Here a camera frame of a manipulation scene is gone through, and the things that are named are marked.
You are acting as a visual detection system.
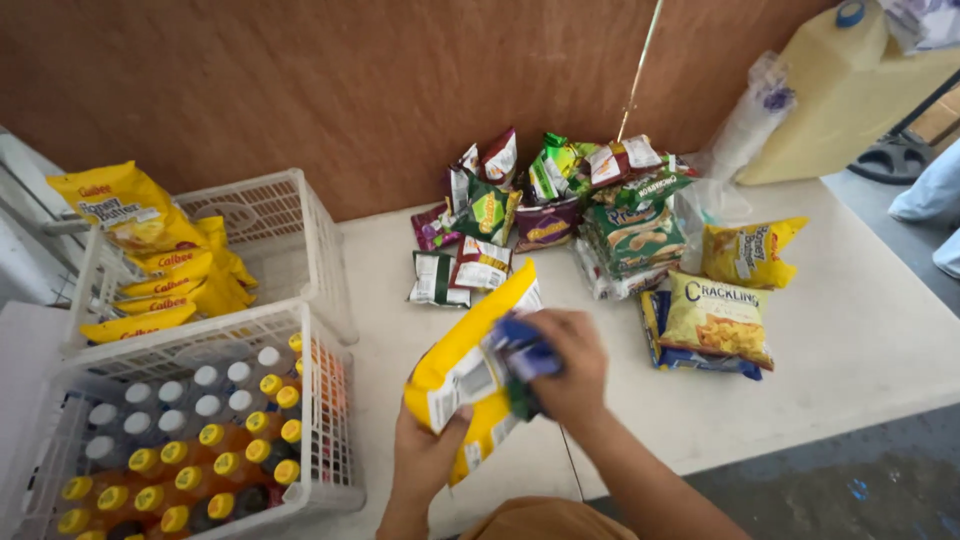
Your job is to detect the person's left hand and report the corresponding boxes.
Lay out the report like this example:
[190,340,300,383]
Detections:
[390,403,475,513]

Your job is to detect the person's right hand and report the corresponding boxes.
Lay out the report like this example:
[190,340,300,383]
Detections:
[517,309,611,444]

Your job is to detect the blue snack packet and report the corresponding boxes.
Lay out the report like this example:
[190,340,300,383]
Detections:
[483,313,564,421]
[639,289,765,382]

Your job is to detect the large yellow snack bag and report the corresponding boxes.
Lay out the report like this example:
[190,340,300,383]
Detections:
[403,258,545,487]

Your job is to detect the red and white snack packet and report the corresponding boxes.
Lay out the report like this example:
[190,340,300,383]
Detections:
[450,235,514,292]

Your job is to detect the purple snack packet yellow print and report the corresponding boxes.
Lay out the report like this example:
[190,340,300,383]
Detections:
[513,198,582,254]

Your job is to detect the green and white snack packet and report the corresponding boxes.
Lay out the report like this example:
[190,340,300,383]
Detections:
[407,250,474,309]

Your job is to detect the blue flat snack packet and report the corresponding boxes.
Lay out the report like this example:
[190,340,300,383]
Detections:
[639,289,765,382]

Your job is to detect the wrapped stack of green packets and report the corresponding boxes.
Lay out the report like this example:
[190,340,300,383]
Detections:
[573,201,690,302]

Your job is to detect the dark green snack packet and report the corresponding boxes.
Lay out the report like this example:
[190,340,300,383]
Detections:
[442,166,523,247]

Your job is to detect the small purple snack packet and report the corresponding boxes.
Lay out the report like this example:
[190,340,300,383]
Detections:
[410,202,462,252]

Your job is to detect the light green snack packet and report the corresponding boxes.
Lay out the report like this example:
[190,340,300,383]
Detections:
[527,132,601,204]

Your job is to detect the pale yellow crackling bag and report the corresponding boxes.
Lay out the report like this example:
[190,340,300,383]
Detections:
[658,270,776,372]

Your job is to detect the green crumpled snack packet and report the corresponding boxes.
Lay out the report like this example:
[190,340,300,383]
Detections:
[591,154,699,211]

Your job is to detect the maroon and white snack packet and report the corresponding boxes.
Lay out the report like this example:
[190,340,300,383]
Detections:
[459,126,519,189]

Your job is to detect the red snack packet white label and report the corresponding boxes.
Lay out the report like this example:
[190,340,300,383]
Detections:
[586,135,665,189]

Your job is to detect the clear plastic bag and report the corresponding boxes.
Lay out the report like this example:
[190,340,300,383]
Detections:
[672,177,753,275]

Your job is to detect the yellow chip bag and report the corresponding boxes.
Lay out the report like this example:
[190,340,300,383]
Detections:
[700,216,810,291]

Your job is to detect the white plastic bottle crate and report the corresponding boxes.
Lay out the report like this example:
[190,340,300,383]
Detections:
[0,298,367,540]

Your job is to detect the white plastic basket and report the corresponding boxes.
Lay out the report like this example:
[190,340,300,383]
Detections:
[61,168,360,355]

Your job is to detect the sleeve of plastic cups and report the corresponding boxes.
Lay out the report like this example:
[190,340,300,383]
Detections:
[701,51,798,183]

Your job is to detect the group of yellow-capped bottles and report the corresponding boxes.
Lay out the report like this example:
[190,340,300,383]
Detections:
[57,331,305,540]

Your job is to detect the group of white-capped bottles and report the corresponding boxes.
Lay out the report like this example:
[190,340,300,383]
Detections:
[82,345,282,470]

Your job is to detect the cream plastic jug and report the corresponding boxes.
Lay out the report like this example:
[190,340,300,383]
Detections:
[735,0,960,187]

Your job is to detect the black round base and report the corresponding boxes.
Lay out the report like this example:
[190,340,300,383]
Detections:
[847,131,935,186]

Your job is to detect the row of yellow chip bags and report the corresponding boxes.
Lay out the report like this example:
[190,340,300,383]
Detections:
[46,160,259,345]

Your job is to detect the white printed plastic bag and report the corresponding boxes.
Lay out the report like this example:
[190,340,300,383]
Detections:
[877,0,960,55]

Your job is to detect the grey metal rack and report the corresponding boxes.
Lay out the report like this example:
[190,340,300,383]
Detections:
[0,126,95,309]

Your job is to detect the yellow hanging cord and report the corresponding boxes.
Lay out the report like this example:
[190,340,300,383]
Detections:
[616,0,666,144]

